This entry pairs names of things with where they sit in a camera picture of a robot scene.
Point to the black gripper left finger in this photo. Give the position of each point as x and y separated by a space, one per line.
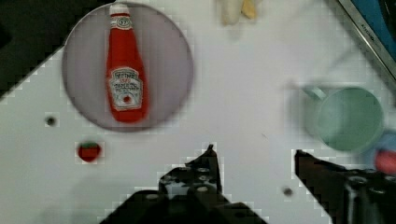
181 183

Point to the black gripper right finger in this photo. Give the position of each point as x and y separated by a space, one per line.
349 196

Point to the red strawberry in bowl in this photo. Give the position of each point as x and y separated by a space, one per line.
385 161

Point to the blue bowl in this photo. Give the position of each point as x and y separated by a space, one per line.
386 142

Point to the green mug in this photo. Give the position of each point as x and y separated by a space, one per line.
349 119

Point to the small red strawberry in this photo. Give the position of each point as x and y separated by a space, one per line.
89 151

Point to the red ketchup bottle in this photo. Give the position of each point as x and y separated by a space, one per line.
126 83

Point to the grey round plate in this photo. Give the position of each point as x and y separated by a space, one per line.
166 57

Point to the peeled banana toy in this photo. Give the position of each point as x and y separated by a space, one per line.
232 10

